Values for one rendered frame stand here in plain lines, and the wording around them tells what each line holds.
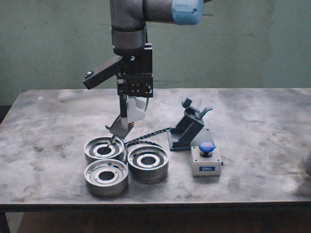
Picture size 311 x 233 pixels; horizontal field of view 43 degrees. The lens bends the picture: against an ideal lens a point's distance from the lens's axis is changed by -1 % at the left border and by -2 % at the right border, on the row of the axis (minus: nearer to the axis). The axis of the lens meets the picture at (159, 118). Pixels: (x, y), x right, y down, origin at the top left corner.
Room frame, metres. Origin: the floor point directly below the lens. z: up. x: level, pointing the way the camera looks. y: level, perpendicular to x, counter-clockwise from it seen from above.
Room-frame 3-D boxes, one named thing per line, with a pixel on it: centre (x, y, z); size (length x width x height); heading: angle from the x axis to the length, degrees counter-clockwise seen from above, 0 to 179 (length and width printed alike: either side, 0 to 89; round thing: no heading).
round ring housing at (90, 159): (0.88, 0.15, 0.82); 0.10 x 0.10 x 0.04
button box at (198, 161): (0.84, -0.13, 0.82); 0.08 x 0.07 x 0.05; 91
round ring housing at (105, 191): (0.77, 0.13, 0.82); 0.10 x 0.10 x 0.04
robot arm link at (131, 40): (0.85, 0.07, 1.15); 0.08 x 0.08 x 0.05
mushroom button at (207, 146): (0.84, -0.12, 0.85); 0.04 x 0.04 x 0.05
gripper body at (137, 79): (0.85, 0.06, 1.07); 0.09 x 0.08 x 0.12; 94
